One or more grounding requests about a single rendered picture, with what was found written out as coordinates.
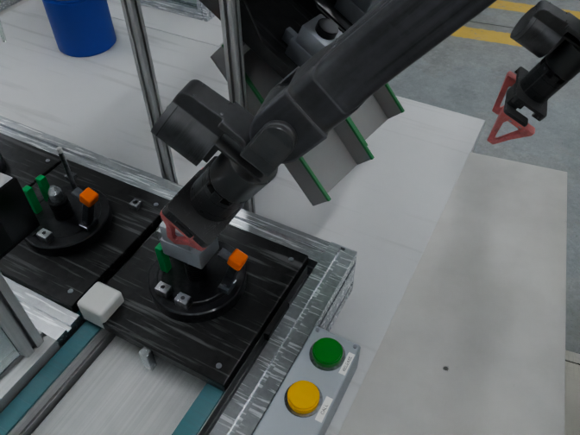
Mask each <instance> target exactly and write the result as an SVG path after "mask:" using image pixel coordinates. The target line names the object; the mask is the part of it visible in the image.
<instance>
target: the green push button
mask: <svg viewBox="0 0 580 435"><path fill-rule="evenodd" d="M312 357H313V359H314V361H315V362H316V363H317V364H318V365H320V366H322V367H325V368H331V367H334V366H336V365H338V364H339V363H340V362H341V360H342V357H343V348H342V346H341V344H340V343H339V342H338V341H337V340H335V339H333V338H330V337H324V338H321V339H319V340H318V341H317V342H316V343H315V344H314V345H313V348H312Z"/></svg>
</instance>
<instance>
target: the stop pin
mask: <svg viewBox="0 0 580 435"><path fill-rule="evenodd" d="M139 355H140V357H141V359H142V363H143V365H144V367H145V368H146V369H149V370H151V371H153V370H154V368H155V367H156V366H157V363H156V360H155V359H154V354H153V351H152V350H150V349H149V348H147V347H145V346H144V347H143V348H142V349H141V350H140V352H139Z"/></svg>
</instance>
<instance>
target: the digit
mask: <svg viewBox="0 0 580 435"><path fill-rule="evenodd" d="M12 245H13V243H12V241H11V239H10V237H9V235H8V233H7V231H6V230H5V228H4V227H3V225H2V223H1V221H0V255H1V254H2V253H4V252H5V251H6V250H7V249H8V248H10V247H11V246H12Z"/></svg>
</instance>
